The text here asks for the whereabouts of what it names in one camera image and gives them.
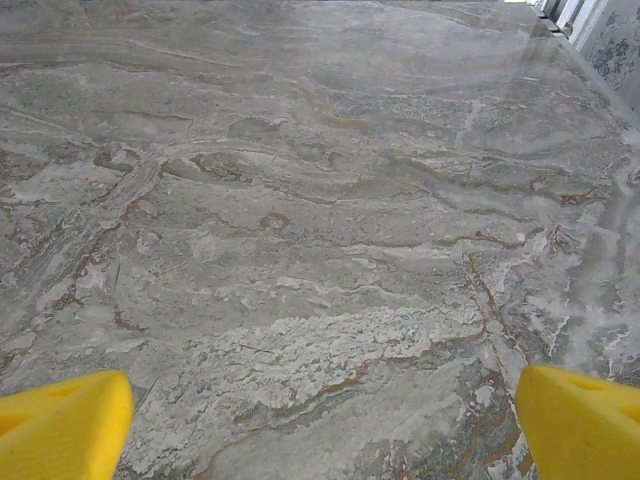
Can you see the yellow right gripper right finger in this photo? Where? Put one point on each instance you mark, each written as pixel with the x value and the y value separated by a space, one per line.
pixel 585 430

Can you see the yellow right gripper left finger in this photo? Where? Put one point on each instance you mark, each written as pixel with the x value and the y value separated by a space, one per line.
pixel 60 430

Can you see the aluminium frame corner post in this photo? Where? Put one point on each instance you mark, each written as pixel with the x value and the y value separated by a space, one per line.
pixel 590 20

